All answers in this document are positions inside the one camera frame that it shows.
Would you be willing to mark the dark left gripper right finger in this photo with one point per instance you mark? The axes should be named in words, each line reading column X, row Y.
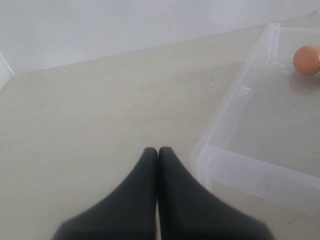
column 188, row 211

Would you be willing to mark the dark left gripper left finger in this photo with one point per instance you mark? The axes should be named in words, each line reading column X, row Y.
column 127, row 213

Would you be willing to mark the clear plastic storage box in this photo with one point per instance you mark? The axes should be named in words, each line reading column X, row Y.
column 264, row 137

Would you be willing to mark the brown egg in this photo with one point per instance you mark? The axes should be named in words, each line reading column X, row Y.
column 306, row 60

